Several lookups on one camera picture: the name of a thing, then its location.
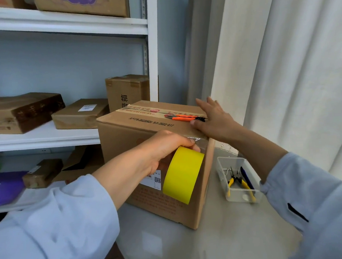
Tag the box with purple logo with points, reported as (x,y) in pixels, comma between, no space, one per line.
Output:
(115,9)

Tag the person's right forearm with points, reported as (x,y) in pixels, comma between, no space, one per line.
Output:
(324,196)

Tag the dark brown flat box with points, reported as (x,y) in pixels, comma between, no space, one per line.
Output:
(18,112)

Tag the person's left forearm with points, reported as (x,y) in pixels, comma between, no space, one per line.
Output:
(49,229)

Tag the box with red tape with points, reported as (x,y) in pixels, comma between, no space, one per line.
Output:
(4,3)

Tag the white wall socket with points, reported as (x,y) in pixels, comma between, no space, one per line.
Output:
(45,150)

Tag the clear plastic container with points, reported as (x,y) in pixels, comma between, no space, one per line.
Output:
(237,197)

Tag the white curtain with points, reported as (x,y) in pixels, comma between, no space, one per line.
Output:
(300,51)

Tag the small taped brown parcel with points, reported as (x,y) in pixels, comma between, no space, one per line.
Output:
(41,175)

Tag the white metal shelf unit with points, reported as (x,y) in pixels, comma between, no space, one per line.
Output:
(64,27)

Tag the open cardboard box red print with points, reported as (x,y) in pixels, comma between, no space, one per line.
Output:
(83,166)

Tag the person's right hand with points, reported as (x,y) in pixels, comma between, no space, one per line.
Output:
(217,121)

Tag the upright small cardboard box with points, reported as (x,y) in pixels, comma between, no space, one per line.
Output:
(127,88)

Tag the brown cardboard box red print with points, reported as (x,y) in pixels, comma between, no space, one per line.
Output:
(122,137)

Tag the orange thread snips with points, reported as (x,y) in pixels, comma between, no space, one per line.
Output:
(184,117)

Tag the flat brown box white label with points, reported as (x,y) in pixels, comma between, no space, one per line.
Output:
(74,120)

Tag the yellow tape roll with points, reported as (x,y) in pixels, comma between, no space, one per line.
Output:
(183,176)

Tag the person's left hand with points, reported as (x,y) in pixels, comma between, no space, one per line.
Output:
(160,149)

